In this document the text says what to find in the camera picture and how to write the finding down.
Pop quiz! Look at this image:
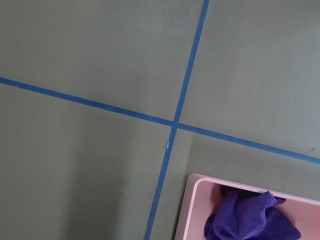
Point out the purple cloth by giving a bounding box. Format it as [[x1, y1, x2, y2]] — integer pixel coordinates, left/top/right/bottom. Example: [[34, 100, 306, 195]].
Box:
[[203, 185, 302, 240]]

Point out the pink plastic bin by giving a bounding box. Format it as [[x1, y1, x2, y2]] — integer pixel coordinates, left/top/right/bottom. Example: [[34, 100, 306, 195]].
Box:
[[174, 173, 320, 240]]

